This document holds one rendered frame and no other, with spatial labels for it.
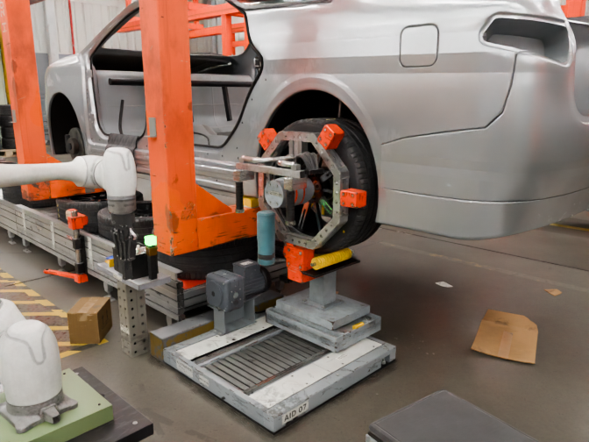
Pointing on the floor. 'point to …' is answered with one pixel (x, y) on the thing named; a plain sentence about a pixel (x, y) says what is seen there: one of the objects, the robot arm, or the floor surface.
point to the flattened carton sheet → (507, 337)
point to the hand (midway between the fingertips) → (126, 269)
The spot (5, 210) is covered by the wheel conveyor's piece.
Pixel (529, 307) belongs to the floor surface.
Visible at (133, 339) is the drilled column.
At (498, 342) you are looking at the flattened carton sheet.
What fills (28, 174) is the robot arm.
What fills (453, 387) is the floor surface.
